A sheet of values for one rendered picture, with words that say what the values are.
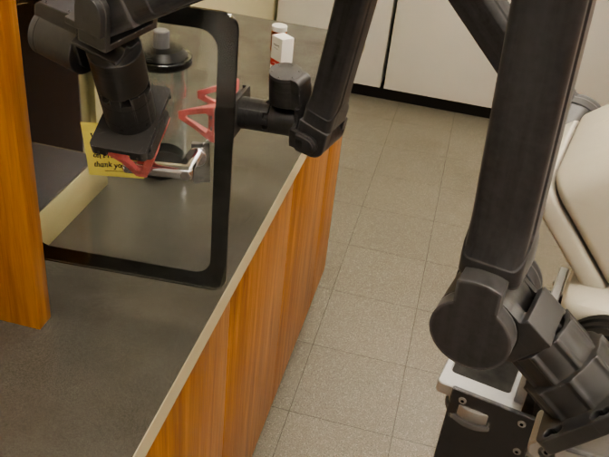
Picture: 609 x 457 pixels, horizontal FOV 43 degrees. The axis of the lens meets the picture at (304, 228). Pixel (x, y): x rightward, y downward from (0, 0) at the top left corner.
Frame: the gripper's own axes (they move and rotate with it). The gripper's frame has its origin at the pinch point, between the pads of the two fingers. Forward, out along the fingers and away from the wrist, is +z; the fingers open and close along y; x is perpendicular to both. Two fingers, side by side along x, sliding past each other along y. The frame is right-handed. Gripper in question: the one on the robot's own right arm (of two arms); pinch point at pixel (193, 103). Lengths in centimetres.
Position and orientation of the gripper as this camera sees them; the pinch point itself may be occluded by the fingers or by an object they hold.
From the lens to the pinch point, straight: 142.0
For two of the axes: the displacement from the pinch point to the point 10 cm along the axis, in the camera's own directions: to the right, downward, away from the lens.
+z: -9.7, -1.8, 1.6
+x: -0.7, 8.4, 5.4
